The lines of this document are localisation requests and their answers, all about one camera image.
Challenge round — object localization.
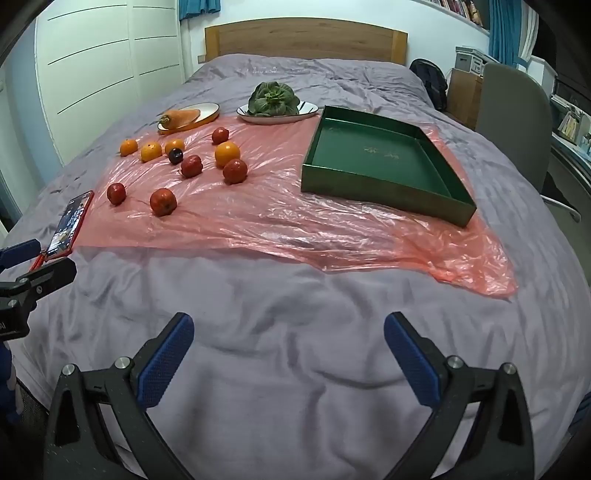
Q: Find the textured orange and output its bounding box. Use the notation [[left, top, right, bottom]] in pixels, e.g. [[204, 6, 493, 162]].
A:
[[139, 141, 162, 163]]

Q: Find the dark plum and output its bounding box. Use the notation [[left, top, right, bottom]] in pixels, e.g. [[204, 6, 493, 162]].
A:
[[167, 148, 184, 165]]

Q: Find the small smooth orange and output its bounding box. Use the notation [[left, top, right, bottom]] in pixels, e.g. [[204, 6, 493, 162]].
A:
[[164, 139, 185, 155]]

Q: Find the large orange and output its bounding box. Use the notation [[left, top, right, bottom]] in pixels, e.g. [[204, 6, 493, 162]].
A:
[[214, 141, 240, 169]]

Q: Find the small red apple back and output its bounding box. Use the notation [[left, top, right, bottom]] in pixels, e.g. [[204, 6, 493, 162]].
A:
[[211, 127, 229, 145]]

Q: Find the smartphone in red case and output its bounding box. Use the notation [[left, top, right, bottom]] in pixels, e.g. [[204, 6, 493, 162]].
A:
[[29, 190, 94, 272]]

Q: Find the white wardrobe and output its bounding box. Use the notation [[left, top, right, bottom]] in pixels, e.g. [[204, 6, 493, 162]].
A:
[[35, 0, 185, 164]]

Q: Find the orange carrot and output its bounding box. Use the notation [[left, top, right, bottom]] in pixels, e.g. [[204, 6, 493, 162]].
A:
[[159, 109, 200, 129]]

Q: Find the grey purple bed sheet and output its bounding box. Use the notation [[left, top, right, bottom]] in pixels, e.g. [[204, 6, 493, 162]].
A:
[[6, 55, 590, 479]]

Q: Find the pink plastic sheet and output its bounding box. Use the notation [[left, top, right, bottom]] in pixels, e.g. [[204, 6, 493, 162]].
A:
[[76, 116, 517, 297]]

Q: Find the orange rimmed white plate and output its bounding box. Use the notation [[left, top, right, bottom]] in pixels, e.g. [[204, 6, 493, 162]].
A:
[[157, 102, 219, 135]]

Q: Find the white desk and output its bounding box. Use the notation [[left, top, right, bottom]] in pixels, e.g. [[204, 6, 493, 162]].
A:
[[550, 94, 590, 195]]

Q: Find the blue curtain left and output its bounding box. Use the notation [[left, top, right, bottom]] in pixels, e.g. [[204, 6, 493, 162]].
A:
[[178, 0, 221, 21]]

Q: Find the blue curtain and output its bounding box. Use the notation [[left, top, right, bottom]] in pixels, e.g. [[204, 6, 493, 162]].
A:
[[178, 0, 221, 21], [489, 0, 539, 72]]

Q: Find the green leafy cabbage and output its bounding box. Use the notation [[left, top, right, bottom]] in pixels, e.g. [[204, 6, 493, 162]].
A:
[[247, 81, 300, 117]]

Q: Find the green rectangular tray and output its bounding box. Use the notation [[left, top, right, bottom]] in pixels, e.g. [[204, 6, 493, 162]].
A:
[[301, 106, 477, 228]]

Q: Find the white patterned plate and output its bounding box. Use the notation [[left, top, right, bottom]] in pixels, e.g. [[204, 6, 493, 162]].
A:
[[235, 101, 321, 126]]

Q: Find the grey office chair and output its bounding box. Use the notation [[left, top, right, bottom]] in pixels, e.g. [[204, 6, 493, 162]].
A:
[[475, 62, 582, 224]]

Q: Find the wooden nightstand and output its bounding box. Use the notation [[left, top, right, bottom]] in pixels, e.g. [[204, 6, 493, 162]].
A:
[[447, 69, 483, 130]]

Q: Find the wooden headboard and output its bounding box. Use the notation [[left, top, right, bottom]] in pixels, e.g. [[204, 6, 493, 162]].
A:
[[204, 17, 408, 65]]

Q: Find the black backpack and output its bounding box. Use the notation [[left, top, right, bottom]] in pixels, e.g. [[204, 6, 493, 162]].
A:
[[410, 59, 448, 112]]

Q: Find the white printer box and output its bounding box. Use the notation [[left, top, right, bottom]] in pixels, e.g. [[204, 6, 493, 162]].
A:
[[454, 46, 497, 77]]

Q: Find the blue curtain right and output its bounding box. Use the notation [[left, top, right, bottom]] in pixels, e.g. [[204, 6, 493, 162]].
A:
[[489, 0, 539, 72]]

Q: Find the row of books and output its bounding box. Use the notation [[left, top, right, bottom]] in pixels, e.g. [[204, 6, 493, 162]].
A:
[[429, 0, 484, 27]]

